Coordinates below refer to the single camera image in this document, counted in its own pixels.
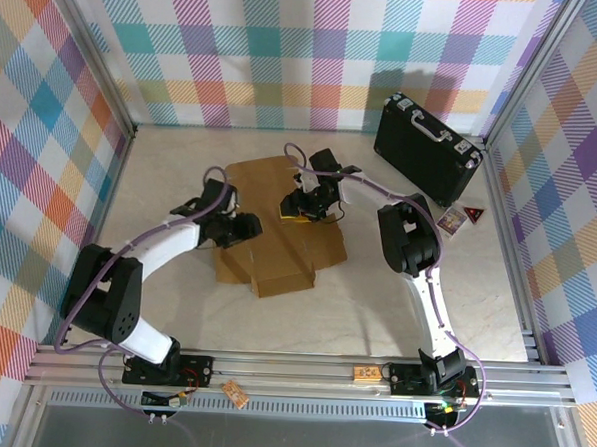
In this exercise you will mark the brown cardboard box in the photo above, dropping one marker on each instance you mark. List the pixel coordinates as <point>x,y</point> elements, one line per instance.
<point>281,257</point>

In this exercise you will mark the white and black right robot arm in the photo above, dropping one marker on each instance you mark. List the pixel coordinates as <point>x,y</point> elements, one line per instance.
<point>413,239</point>

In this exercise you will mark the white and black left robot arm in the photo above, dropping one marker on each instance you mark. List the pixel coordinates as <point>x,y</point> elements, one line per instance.
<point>172,242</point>

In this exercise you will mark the small purple card box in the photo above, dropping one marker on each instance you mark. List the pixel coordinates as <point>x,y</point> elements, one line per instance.
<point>451,222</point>

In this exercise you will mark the black card with red triangle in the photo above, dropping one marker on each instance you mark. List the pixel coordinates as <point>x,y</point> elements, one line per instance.
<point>473,213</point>

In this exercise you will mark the small wooden tag block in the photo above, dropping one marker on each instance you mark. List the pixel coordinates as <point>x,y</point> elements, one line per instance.
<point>367,374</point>

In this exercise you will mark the black left connector board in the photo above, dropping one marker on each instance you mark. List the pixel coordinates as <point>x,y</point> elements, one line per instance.
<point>161,399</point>

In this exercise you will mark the black connector board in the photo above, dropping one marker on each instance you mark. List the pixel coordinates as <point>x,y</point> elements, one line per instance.
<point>442,415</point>
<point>161,399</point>

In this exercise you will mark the perforated metal strip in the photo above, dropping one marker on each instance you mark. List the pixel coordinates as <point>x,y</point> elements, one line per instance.
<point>294,409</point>

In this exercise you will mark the grey metal panel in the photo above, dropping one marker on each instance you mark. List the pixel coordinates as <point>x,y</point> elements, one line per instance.
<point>317,440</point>

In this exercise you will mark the black right connector board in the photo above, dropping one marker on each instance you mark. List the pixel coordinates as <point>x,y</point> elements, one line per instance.
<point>442,415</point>

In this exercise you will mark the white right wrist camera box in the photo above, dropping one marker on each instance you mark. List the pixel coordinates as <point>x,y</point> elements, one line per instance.
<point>308,183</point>

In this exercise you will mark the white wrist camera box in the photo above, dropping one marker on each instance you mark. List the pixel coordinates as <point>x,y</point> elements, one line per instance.
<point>308,183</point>
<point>232,202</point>

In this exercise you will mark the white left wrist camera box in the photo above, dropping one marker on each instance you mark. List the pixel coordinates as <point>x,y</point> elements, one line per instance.
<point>232,202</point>

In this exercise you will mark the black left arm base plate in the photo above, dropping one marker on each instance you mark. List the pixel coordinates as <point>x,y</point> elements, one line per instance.
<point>196,368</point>

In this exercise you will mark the aluminium cage frame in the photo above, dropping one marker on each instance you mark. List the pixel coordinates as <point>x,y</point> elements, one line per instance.
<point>295,378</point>

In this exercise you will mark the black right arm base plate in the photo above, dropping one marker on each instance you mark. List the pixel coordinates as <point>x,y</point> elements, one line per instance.
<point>405,379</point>

